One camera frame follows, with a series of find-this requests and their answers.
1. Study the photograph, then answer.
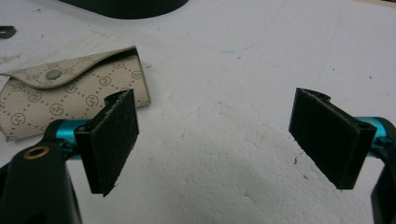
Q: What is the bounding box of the beige patterned glasses case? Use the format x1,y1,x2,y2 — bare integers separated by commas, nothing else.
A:
0,45,152,143

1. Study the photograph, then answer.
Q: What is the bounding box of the small dark object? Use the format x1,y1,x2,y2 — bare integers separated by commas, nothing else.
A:
0,25,17,40

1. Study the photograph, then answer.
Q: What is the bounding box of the black round object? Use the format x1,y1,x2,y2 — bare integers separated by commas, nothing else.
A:
57,0,190,21

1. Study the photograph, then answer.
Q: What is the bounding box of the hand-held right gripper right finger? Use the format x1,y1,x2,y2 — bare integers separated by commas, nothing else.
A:
288,87,396,190

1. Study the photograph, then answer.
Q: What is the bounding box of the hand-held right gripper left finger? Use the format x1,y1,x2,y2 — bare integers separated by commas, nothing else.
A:
43,88,140,198

